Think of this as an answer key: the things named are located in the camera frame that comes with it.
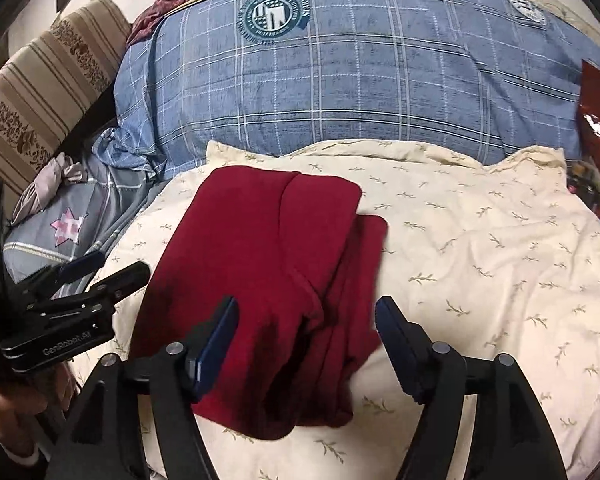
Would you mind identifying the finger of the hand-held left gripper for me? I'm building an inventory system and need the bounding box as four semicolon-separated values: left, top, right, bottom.
22;260;152;318
10;250;106;301

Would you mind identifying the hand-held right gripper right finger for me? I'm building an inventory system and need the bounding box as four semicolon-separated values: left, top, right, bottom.
375;296;568;480

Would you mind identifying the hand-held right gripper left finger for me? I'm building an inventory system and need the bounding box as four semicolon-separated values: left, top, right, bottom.
45;296;241;480

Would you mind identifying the dark red garment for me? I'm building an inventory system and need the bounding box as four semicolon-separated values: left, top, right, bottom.
130;166;388;441

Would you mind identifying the person's left hand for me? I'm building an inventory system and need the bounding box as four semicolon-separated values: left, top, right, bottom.
0;387;48;461

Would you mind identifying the grey striped bedsheet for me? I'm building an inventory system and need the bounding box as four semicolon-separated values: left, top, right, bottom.
2;127;168;286

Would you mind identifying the pinkish grey cloth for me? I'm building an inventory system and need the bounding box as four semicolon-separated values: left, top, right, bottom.
11;154;88;226

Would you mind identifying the cream leaf-print sheet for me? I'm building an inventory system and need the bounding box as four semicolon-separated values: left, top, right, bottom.
67;140;600;480

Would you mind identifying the striped beige sofa cushion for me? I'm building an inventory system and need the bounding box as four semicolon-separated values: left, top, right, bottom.
0;0;133;201

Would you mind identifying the maroon crumpled cloth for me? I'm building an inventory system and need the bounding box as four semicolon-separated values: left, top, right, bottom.
127;0;203;46

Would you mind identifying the blue plaid quilt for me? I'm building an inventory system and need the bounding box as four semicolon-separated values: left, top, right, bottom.
92;0;600;181

